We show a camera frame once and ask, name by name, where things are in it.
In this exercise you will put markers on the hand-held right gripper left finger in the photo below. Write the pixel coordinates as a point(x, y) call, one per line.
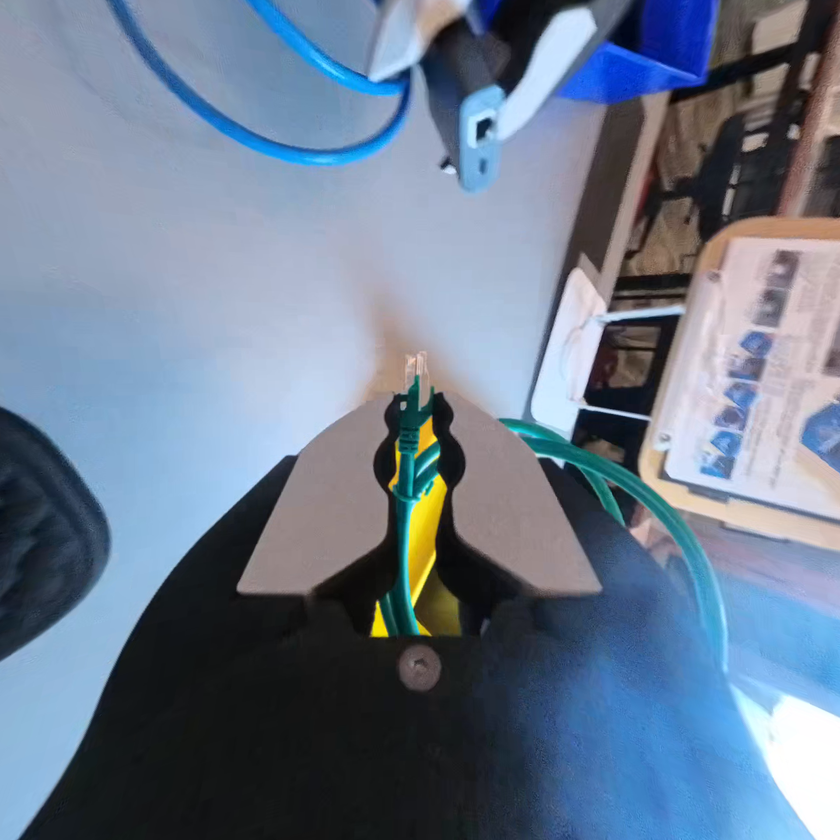
point(315, 512)

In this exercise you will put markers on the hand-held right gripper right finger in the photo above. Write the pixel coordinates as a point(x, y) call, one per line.
point(518, 518)

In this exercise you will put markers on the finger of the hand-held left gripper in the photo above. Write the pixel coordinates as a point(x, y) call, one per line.
point(544, 72)
point(394, 39)

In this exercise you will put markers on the black network switch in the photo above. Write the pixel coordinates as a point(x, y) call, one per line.
point(453, 79)

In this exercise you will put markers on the blue plastic bin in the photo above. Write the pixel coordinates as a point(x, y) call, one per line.
point(656, 52)

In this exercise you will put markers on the yellow plastic bin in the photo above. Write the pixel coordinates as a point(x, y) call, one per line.
point(426, 525)

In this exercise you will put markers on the black office chair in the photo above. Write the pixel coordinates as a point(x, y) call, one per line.
point(722, 157)

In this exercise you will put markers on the white document stand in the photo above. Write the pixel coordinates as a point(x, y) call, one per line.
point(577, 315)

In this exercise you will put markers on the instruction sheet on board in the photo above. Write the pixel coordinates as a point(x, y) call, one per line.
point(754, 229)

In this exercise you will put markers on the dark cloth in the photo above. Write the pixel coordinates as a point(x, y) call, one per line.
point(39, 538)

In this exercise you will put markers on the printed instruction sheet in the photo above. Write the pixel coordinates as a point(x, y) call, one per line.
point(787, 367)

